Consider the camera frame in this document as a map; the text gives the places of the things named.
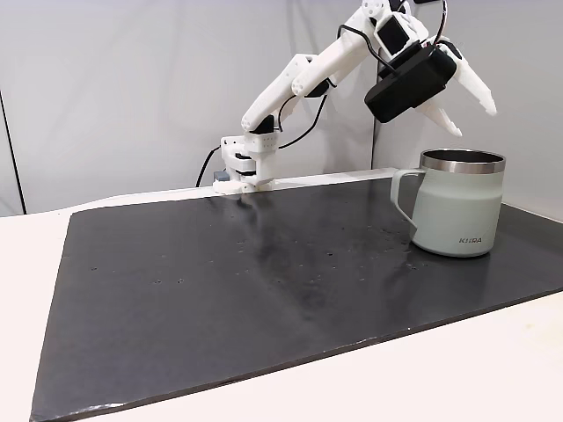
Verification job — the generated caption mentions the red white motor wire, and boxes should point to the red white motor wire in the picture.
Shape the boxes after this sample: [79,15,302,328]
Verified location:
[433,0,449,45]

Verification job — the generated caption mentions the pale green steel mug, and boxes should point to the pale green steel mug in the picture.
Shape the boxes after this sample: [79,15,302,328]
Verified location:
[390,149,507,259]

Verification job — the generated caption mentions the black power cable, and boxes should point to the black power cable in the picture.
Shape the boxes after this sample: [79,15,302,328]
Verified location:
[194,147,222,189]

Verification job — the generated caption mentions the black table mat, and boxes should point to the black table mat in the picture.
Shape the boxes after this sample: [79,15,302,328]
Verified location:
[29,178,563,422]

